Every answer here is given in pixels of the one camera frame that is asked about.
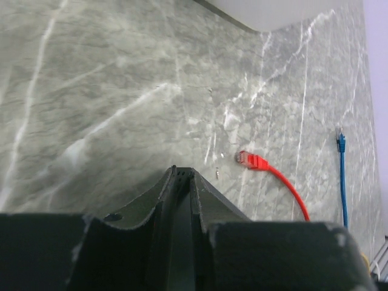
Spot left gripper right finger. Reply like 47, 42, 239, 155
190, 171, 377, 290

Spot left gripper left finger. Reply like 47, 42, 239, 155
1, 167, 177, 290

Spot white plastic tub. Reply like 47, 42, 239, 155
198, 0, 357, 32

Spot aluminium rail frame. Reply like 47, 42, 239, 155
370, 236, 388, 283

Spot blue ethernet cable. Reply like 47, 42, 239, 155
335, 128, 349, 229

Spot red ethernet cable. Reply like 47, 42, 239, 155
235, 150, 311, 222

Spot yellow ethernet cable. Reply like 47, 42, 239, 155
360, 252, 372, 273

